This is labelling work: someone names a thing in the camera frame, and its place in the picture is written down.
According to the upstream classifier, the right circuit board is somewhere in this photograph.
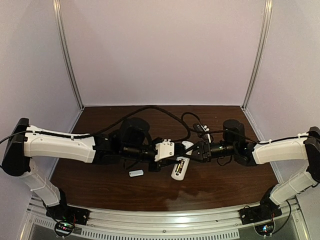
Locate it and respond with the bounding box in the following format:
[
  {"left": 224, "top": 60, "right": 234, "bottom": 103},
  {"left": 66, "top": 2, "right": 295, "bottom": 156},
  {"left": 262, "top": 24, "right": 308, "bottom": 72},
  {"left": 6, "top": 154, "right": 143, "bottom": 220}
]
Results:
[{"left": 253, "top": 220, "right": 275, "bottom": 237}]

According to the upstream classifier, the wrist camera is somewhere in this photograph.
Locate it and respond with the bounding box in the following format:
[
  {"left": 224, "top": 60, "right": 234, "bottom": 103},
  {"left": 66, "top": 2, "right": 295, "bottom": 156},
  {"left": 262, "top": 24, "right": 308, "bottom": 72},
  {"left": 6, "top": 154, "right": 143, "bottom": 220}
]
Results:
[
  {"left": 154, "top": 139, "right": 181, "bottom": 162},
  {"left": 192, "top": 123, "right": 212, "bottom": 143}
]

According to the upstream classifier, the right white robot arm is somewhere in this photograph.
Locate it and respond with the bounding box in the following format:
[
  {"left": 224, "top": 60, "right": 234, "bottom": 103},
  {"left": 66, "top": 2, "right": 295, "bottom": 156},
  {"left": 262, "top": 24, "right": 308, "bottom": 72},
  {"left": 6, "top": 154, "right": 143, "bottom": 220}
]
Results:
[{"left": 184, "top": 119, "right": 320, "bottom": 214}]

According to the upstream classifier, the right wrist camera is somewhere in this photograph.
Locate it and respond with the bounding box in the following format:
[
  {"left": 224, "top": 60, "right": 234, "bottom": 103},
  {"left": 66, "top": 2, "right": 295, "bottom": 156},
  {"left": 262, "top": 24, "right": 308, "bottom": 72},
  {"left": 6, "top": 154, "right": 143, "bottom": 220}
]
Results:
[{"left": 192, "top": 123, "right": 212, "bottom": 143}]

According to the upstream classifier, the front aluminium rail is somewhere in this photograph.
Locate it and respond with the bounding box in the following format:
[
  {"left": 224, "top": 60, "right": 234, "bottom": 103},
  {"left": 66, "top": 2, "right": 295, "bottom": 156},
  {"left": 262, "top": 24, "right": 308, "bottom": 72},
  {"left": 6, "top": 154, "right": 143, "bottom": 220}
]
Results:
[{"left": 17, "top": 196, "right": 311, "bottom": 240}]

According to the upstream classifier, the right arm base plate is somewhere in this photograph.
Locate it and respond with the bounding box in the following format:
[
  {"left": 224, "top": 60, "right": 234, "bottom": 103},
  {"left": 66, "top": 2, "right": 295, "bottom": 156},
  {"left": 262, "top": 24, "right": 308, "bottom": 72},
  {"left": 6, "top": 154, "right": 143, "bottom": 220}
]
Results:
[{"left": 238, "top": 203, "right": 282, "bottom": 225}]

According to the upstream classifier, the right aluminium frame post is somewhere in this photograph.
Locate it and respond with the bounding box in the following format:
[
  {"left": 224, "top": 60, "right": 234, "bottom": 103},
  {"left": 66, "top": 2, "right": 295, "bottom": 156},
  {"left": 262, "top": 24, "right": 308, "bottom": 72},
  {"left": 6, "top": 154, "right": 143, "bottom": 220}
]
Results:
[{"left": 242, "top": 0, "right": 273, "bottom": 110}]

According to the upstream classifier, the left circuit board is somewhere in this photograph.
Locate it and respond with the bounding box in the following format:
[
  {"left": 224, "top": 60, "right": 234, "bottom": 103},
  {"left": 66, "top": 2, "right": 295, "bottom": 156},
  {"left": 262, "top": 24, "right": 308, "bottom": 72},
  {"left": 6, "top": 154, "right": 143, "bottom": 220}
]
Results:
[{"left": 53, "top": 221, "right": 75, "bottom": 238}]

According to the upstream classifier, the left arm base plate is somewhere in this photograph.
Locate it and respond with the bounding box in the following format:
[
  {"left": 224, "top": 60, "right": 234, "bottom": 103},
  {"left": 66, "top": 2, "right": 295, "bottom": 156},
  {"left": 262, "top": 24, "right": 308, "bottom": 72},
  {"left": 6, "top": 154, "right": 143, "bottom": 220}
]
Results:
[{"left": 45, "top": 205, "right": 90, "bottom": 226}]

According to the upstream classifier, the white remote control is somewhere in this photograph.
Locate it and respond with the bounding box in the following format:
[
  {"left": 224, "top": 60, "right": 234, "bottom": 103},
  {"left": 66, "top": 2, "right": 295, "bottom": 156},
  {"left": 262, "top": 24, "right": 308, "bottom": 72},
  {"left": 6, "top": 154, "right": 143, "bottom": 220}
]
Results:
[{"left": 171, "top": 141, "right": 194, "bottom": 181}]

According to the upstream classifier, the aluminium frame post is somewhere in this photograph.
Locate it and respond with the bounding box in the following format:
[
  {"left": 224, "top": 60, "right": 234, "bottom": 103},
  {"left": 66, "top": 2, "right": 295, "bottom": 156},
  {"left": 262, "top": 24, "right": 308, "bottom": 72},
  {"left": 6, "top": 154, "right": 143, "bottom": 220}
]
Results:
[
  {"left": 52, "top": 0, "right": 85, "bottom": 110},
  {"left": 242, "top": 0, "right": 273, "bottom": 110}
]

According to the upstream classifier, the left aluminium frame post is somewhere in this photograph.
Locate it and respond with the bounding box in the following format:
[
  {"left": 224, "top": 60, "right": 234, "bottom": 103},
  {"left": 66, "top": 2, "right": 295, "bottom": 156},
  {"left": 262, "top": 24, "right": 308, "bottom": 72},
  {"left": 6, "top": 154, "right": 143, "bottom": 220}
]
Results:
[{"left": 52, "top": 0, "right": 85, "bottom": 110}]

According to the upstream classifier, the circuit board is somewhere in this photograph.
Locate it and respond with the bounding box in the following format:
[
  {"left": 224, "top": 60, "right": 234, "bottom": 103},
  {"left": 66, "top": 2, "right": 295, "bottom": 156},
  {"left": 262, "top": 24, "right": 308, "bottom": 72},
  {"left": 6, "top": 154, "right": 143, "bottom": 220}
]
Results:
[
  {"left": 53, "top": 221, "right": 75, "bottom": 238},
  {"left": 253, "top": 220, "right": 275, "bottom": 237}
]

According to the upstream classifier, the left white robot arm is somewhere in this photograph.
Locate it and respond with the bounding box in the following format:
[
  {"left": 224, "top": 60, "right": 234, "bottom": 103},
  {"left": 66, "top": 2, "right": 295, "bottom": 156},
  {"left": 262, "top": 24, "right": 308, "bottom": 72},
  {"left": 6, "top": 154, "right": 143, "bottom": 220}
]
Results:
[{"left": 1, "top": 117, "right": 193, "bottom": 219}]

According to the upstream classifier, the right black cable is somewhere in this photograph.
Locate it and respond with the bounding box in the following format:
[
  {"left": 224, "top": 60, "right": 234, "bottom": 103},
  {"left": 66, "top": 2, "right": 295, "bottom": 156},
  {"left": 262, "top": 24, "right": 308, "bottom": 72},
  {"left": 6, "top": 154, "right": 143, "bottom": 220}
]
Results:
[{"left": 181, "top": 111, "right": 311, "bottom": 146}]

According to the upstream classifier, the white battery cover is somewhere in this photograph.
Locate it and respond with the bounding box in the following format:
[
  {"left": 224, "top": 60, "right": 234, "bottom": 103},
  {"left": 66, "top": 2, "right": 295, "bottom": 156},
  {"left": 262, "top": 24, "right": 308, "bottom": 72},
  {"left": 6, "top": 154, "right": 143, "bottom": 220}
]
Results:
[{"left": 128, "top": 169, "right": 144, "bottom": 178}]

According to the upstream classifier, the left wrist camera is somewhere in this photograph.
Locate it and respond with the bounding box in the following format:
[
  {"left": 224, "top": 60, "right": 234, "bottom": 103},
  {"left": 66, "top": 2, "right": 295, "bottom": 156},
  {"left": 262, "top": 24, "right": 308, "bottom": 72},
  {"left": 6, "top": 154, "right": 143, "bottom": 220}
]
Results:
[{"left": 154, "top": 139, "right": 181, "bottom": 162}]

